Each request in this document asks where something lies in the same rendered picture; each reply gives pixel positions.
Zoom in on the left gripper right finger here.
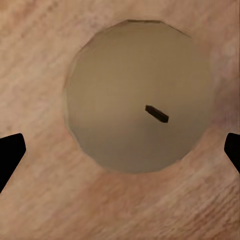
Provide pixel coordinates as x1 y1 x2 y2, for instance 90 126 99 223
224 133 240 173

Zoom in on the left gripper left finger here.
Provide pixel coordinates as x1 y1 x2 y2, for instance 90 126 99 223
0 133 26 193

